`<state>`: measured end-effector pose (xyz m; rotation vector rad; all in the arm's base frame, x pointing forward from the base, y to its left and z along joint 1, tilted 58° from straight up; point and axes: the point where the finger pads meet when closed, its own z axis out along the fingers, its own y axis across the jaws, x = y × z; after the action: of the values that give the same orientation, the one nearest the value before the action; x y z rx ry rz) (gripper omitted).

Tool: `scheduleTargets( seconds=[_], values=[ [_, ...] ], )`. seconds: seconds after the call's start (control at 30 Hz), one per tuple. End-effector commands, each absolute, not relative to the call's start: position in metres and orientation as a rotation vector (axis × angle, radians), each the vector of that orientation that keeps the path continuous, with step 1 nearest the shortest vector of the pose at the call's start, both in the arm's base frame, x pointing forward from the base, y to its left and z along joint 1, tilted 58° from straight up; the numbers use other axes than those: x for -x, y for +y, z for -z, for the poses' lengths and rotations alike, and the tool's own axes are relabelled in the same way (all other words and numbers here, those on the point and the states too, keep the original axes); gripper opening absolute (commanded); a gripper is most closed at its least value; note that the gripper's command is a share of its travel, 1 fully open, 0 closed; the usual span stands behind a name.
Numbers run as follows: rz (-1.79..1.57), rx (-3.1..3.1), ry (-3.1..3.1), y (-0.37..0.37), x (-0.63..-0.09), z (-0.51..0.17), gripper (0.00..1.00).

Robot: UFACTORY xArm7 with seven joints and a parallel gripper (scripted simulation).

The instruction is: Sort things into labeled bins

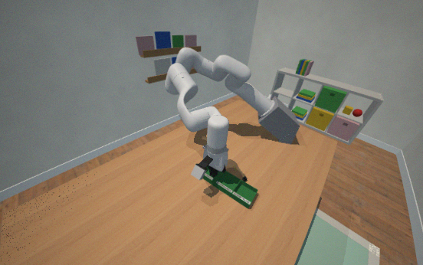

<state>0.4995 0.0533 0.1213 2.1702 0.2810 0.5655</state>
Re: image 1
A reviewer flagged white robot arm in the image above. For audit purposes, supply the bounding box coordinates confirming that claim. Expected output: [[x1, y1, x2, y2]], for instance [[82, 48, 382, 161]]
[[165, 47, 275, 180]]

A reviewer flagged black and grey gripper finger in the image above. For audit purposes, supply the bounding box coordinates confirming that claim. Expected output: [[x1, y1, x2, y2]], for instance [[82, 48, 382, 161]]
[[212, 167, 226, 178], [208, 165, 215, 176]]

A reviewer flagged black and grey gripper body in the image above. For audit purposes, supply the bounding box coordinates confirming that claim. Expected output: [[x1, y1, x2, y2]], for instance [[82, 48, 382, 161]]
[[203, 145, 228, 171]]

